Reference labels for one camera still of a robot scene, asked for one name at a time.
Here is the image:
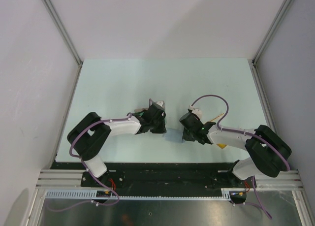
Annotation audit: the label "light blue cleaning cloth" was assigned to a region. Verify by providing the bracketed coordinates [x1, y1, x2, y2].
[163, 128, 184, 143]

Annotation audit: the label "yellow sunglasses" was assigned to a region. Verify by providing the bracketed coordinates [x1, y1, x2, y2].
[210, 113, 227, 149]

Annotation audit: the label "grey glasses case green lining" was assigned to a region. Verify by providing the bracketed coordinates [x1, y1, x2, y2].
[135, 103, 166, 125]

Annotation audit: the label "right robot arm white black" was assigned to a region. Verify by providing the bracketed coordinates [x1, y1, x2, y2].
[179, 112, 292, 187]

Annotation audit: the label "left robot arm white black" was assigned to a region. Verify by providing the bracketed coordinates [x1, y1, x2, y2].
[67, 99, 166, 187]

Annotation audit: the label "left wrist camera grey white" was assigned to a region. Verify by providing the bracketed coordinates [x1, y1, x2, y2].
[155, 100, 165, 110]

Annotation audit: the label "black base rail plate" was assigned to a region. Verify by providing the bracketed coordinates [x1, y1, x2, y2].
[50, 161, 257, 197]

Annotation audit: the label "white slotted cable duct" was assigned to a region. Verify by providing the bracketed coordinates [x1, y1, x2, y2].
[45, 189, 231, 201]

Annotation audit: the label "right aluminium side rail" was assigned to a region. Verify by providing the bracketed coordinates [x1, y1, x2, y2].
[248, 60, 277, 134]

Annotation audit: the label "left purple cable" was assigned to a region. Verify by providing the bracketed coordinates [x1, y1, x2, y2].
[46, 98, 156, 212]

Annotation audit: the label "aluminium frame crossbar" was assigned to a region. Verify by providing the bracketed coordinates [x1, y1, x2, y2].
[36, 169, 304, 191]

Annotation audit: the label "left aluminium frame post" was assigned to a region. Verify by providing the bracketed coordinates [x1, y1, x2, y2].
[41, 0, 83, 68]

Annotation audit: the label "aluminium frame post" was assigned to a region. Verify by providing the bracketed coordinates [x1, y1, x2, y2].
[41, 0, 83, 68]
[252, 0, 295, 65]

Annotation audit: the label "right aluminium frame post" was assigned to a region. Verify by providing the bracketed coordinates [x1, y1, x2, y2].
[252, 0, 295, 65]

